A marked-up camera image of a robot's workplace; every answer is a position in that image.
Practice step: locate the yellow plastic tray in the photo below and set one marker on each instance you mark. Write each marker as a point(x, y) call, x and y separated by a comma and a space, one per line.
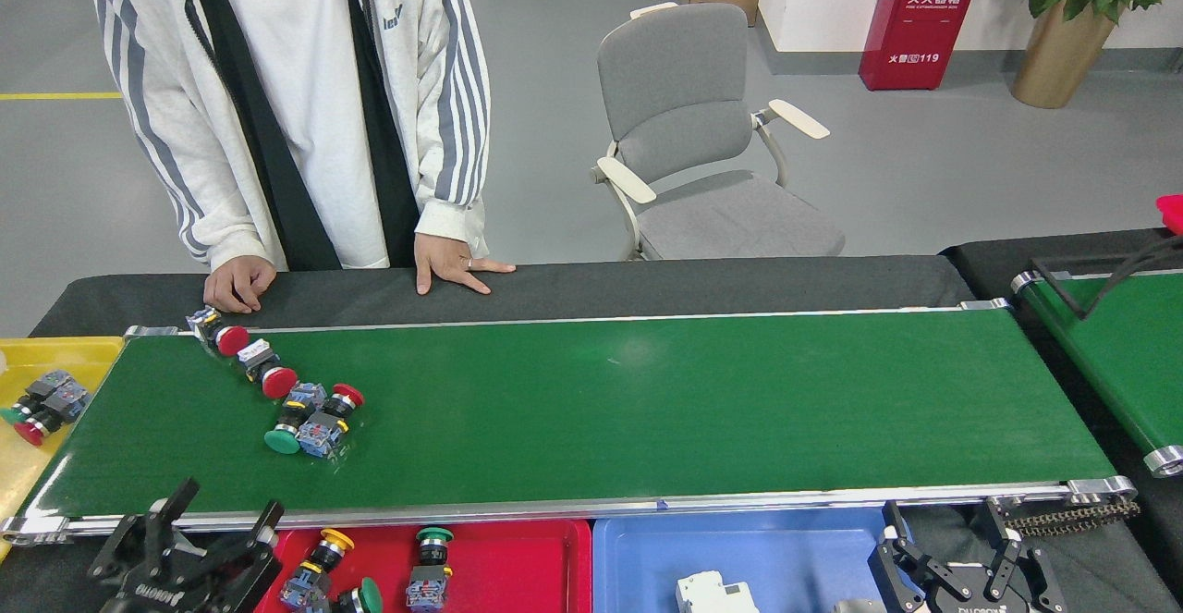
point(55, 359)

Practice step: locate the person's left hand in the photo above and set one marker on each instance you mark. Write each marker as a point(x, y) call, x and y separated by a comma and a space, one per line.
point(451, 257)

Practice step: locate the person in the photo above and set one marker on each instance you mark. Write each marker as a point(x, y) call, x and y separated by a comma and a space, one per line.
point(286, 86)

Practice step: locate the short green conveyor belt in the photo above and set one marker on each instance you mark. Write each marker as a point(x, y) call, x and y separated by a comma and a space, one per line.
point(1128, 363)

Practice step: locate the potted green plant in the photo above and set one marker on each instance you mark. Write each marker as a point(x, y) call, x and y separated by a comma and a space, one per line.
point(1058, 58)

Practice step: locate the blue plastic tray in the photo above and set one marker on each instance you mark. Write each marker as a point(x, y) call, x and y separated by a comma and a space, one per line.
point(795, 557)

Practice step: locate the black guide bar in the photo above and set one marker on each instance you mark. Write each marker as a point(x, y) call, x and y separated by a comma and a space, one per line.
point(1083, 312)

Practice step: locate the yellow push button switch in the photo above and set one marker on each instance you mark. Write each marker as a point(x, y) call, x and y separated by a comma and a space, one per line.
point(337, 536)

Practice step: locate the green conveyor belt, silver frame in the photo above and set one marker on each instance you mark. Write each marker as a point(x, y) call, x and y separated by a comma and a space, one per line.
point(647, 410)

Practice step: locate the white circuit breaker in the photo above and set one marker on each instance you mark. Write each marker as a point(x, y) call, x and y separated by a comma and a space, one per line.
point(712, 593)

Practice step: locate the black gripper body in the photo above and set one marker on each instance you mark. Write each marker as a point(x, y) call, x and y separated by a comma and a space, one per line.
point(176, 590)
point(993, 602)

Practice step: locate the red fire extinguisher box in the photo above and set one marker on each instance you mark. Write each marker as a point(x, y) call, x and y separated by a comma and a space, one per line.
point(924, 21)

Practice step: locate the red plastic item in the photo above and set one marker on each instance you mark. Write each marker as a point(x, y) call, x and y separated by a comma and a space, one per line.
point(1172, 214)

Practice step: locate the red plastic tray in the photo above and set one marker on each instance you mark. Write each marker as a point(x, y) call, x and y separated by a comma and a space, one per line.
point(527, 571)

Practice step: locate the person's right hand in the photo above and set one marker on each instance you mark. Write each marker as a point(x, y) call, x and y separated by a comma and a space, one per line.
point(238, 285)

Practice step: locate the grey office chair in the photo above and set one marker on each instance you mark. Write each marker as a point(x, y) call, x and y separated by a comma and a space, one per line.
point(675, 77)

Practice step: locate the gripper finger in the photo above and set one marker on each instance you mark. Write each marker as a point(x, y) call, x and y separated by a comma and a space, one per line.
point(254, 548)
point(1017, 567)
point(134, 544)
point(901, 571)

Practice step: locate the red push button switch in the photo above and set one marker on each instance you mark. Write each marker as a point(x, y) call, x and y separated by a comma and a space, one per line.
point(67, 402)
point(232, 341)
point(322, 435)
point(279, 382)

